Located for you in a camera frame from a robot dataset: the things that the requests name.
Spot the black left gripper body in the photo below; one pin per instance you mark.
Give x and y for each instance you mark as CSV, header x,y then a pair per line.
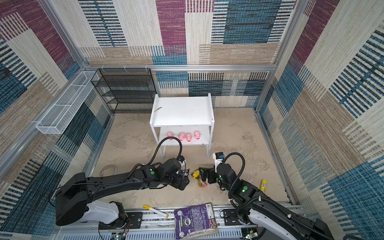
x,y
176,181

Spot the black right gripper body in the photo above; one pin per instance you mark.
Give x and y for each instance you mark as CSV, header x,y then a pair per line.
x,y
213,175

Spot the yellow toy figure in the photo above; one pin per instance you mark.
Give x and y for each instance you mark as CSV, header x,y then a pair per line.
x,y
196,174

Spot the pink pig toy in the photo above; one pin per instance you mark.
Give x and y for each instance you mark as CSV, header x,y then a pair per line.
x,y
181,136
189,137
197,135
170,134

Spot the black purple Kuromi figurine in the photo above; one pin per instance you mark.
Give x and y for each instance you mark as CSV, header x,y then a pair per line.
x,y
186,172

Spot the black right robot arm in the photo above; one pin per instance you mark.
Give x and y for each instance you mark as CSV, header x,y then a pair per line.
x,y
255,207

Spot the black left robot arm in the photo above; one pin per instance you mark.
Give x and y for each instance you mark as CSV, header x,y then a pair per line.
x,y
78,199

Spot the white two-tier shelf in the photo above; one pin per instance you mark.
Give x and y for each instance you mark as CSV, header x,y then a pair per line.
x,y
184,114

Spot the doll toy figure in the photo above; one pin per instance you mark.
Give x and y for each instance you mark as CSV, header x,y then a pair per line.
x,y
202,184

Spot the yellow white marker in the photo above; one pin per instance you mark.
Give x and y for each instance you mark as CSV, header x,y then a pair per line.
x,y
164,215

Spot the purple toy package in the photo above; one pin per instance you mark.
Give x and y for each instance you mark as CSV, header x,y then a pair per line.
x,y
195,222

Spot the yellow small bottle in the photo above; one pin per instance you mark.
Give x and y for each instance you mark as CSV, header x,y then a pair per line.
x,y
263,185

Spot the clear tape roll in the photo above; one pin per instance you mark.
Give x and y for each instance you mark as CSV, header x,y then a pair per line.
x,y
109,170

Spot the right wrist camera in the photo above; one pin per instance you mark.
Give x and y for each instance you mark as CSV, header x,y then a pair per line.
x,y
218,159

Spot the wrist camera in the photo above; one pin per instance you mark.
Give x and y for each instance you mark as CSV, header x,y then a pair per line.
x,y
182,161
218,159

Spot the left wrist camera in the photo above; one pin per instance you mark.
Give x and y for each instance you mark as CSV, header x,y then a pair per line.
x,y
182,161

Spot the black wire mesh shelf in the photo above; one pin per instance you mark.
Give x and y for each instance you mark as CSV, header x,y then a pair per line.
x,y
126,90

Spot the white wire mesh basket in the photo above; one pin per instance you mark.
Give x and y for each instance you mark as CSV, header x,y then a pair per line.
x,y
59,116

